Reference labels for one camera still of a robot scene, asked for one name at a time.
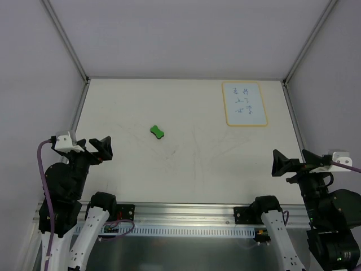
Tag green whiteboard eraser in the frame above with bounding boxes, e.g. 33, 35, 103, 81
149, 125, 165, 139

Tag yellow framed whiteboard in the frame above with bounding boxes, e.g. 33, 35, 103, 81
222, 81, 268, 127

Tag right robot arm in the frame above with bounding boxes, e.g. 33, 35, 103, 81
250, 149, 360, 270

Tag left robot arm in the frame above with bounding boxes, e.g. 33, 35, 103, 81
37, 133, 117, 270

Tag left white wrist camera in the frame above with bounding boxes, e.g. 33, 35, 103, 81
54, 130, 77, 153

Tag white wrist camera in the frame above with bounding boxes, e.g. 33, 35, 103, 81
54, 130, 77, 153
327, 151, 353, 173

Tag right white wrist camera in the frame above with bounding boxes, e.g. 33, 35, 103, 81
327, 151, 353, 173

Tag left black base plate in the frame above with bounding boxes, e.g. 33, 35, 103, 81
115, 204, 135, 221

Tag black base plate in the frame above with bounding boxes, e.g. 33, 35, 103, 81
233, 206, 259, 225
115, 204, 135, 221

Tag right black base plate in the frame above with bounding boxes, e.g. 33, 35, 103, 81
233, 206, 259, 225

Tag aluminium mounting rail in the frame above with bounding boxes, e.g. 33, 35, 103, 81
33, 202, 311, 228

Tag white slotted cable duct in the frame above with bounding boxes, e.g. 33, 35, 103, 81
70, 225, 257, 238

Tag left aluminium frame post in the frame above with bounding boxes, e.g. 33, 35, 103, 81
40, 0, 89, 83

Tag aluminium frame post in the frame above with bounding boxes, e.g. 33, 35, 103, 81
40, 0, 89, 83
283, 0, 338, 86

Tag right aluminium frame post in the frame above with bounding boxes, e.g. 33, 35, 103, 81
283, 0, 338, 86

